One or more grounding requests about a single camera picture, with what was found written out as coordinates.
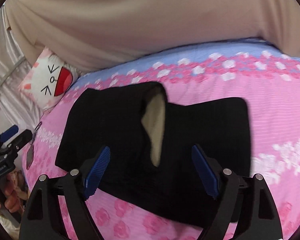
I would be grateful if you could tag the black smartphone with lanyard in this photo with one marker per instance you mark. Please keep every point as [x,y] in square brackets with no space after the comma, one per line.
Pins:
[30,152]

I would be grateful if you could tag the silver satin headboard fabric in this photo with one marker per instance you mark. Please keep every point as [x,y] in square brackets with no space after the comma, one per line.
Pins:
[15,107]

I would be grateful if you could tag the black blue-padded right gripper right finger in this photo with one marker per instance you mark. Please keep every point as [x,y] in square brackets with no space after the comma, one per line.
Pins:
[237,199]

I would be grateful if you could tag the black pants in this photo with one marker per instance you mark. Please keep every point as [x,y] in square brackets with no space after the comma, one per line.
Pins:
[173,189]

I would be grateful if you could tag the white cat face pillow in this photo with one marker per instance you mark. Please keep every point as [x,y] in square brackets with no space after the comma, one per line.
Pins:
[48,80]

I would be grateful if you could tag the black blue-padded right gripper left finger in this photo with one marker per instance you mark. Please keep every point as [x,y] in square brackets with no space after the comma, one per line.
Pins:
[42,218]

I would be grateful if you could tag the person's left hand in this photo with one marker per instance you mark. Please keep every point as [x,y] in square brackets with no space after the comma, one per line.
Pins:
[12,202]

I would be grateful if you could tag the pink floral bed sheet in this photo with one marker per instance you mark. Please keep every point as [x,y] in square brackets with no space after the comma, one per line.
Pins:
[248,71]

